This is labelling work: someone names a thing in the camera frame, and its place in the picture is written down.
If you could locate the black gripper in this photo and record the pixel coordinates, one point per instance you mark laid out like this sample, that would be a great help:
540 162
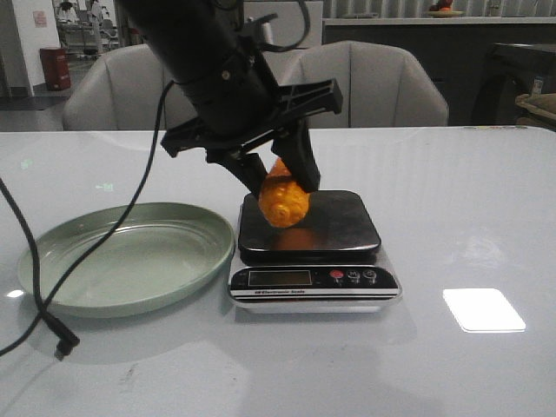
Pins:
236 98

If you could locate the orange corn cob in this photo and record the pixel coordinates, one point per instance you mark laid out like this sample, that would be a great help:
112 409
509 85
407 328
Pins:
282 201

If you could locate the black silver electronic scale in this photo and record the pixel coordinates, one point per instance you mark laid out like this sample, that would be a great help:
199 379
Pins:
330 262

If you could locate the white drawer cabinet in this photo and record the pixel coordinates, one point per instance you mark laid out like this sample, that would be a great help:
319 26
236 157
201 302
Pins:
289 24

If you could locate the right grey upholstered chair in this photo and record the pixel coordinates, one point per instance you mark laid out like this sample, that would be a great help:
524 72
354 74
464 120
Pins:
381 85

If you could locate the grey upholstered chair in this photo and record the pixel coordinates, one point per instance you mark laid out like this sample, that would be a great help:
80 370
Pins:
381 85
121 91

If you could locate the pale green oval plate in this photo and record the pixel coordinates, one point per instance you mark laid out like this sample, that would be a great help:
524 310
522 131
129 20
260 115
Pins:
162 253

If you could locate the left grey upholstered chair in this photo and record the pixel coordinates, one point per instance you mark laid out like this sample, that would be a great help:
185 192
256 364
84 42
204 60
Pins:
121 91

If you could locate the grey counter with white top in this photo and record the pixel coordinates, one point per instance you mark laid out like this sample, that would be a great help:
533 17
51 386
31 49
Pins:
451 50

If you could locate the fruit plate on counter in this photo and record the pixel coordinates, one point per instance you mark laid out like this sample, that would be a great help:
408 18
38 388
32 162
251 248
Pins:
443 9

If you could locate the red trash bin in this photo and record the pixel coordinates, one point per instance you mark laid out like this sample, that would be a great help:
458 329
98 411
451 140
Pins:
55 68

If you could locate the dark side table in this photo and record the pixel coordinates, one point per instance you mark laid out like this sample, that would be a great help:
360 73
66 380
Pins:
511 70

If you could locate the beige cushion at right edge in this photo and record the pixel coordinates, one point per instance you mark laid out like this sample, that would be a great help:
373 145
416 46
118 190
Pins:
537 110

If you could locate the pink wall notice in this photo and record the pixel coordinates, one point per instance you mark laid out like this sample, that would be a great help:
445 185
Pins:
40 18

